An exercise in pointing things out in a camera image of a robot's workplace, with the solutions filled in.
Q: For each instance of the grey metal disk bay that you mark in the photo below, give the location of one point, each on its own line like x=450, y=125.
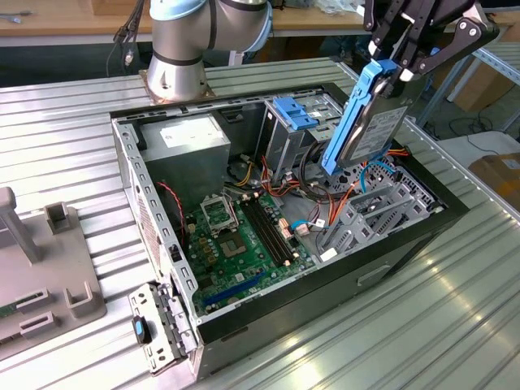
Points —
x=357, y=231

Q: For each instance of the black RAM slot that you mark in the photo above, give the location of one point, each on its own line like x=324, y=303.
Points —
x=261, y=233
x=265, y=232
x=270, y=230
x=275, y=228

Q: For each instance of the grey power supply unit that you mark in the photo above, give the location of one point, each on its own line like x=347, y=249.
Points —
x=183, y=162

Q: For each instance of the grey optical drive cage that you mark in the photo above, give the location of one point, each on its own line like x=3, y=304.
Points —
x=284, y=154

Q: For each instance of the large brown cardboard box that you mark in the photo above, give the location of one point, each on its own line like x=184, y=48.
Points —
x=479, y=89

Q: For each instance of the black latch with blue button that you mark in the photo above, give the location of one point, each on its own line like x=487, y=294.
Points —
x=140, y=330

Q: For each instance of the brown square mounting plate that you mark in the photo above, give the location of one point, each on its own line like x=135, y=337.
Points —
x=210, y=93

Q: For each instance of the grey metal shelf frame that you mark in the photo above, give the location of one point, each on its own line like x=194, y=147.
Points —
x=508, y=61

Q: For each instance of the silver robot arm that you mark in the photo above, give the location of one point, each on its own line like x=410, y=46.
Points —
x=174, y=81

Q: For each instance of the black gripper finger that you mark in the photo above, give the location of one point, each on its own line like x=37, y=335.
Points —
x=475, y=34
x=371, y=16

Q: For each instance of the blue expansion slot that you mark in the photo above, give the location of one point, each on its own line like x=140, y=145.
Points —
x=233, y=289

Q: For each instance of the grey parts rack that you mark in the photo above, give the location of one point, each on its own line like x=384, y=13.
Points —
x=53, y=260

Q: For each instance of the hard disk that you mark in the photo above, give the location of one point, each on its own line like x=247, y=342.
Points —
x=373, y=130

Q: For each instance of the yellow brown cardboard box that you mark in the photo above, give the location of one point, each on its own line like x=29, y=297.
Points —
x=499, y=178

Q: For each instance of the blue plastic drive latch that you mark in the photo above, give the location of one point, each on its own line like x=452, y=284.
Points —
x=292, y=113

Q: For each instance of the black open PC case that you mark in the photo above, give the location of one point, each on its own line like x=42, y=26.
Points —
x=325, y=300

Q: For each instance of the white flat board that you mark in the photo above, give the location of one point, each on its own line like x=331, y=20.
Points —
x=487, y=142

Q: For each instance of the green motherboard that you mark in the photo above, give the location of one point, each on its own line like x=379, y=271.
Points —
x=243, y=268

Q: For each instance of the green RAM stick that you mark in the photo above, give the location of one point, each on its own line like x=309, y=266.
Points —
x=8, y=310

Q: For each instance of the hinged metal slot bracket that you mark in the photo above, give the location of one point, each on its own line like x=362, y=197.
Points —
x=142, y=296

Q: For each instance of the long wooden desk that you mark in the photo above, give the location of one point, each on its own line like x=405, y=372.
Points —
x=81, y=22

